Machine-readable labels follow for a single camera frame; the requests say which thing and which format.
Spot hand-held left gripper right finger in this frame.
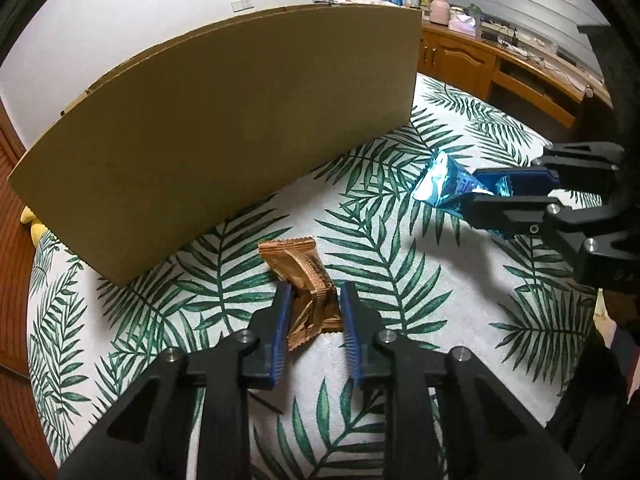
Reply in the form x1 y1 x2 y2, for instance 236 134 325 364
340 281 583 480

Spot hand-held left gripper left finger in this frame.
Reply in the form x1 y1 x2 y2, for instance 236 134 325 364
60 281 293 480

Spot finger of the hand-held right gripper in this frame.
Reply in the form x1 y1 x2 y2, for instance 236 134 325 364
457 196 626 267
472 141 626 197

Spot brown gold snack packet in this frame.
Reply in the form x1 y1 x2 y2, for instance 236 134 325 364
257 236 345 353

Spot blue foil snack packet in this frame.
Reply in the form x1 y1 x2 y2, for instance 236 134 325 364
412 152 516 238

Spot brown cardboard box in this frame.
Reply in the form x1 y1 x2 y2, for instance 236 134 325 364
7 4 423 287

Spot green leaf print tablecloth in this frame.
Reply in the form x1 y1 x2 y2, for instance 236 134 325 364
27 72 608 480

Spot dark clothing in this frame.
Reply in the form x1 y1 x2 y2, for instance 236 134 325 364
545 285 640 471

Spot wooden cabinet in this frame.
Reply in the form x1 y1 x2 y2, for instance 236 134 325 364
415 22 613 128

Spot tissue box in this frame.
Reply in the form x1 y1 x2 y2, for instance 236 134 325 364
447 15 479 36

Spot grey window blind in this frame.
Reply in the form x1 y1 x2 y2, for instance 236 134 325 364
425 0 608 68

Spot yellow soft object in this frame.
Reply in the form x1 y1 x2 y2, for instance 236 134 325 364
20 207 48 244

